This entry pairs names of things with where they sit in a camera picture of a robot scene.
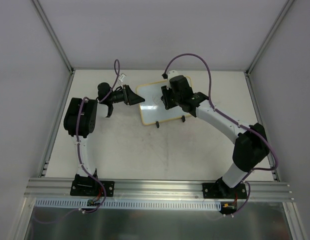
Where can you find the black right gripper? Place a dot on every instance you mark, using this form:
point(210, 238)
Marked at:
point(166, 97)

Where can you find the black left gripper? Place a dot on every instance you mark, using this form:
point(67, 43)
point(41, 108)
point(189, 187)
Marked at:
point(127, 95)

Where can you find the yellow framed whiteboard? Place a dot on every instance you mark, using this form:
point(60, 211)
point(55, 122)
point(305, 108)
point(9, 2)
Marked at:
point(157, 106)

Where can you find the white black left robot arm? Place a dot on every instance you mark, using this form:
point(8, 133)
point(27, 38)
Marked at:
point(80, 121)

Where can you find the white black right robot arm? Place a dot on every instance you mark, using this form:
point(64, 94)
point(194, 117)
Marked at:
point(250, 143)

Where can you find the black right stand foot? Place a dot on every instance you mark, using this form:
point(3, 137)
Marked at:
point(183, 118)

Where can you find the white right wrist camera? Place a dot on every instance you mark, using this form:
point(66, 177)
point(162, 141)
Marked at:
point(171, 74)

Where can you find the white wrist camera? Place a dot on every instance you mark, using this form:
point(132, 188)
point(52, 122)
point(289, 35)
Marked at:
point(171, 74)
point(122, 77)

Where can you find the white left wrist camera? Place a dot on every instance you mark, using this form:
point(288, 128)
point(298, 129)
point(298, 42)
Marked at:
point(122, 77)

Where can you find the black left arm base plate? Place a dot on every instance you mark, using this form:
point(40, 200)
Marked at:
point(85, 186)

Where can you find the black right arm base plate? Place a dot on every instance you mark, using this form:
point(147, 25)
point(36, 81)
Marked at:
point(219, 190)

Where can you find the grey left wall post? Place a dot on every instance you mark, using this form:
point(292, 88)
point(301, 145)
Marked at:
point(54, 38)

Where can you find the aluminium front rail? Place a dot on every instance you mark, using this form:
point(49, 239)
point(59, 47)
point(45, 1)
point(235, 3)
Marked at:
point(163, 190)

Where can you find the grey corner wall post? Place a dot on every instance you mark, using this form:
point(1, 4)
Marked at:
point(269, 36)

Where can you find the white slotted cable duct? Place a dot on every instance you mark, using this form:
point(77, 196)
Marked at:
point(131, 204)

